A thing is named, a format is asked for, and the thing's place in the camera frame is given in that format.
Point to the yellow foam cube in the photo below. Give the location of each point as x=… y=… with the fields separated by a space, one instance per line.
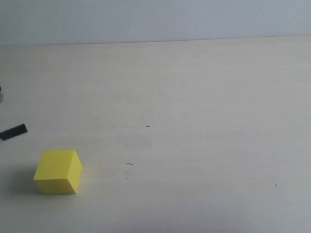
x=58 y=172

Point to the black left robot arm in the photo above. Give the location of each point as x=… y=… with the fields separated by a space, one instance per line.
x=1 y=94

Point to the black and white marker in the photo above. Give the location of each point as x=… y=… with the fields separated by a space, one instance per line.
x=13 y=132

